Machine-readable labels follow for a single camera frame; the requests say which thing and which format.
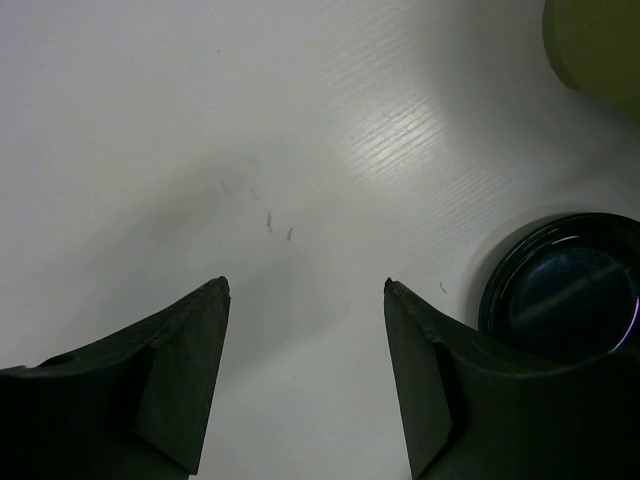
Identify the black plate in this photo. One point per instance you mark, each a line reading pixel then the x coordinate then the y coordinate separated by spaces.
pixel 568 290

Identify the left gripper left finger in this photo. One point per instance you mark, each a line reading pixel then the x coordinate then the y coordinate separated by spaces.
pixel 133 405

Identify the olive green dish rack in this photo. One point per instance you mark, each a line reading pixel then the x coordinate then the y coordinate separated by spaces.
pixel 593 47

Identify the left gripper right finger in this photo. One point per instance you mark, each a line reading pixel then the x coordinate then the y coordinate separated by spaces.
pixel 473 408

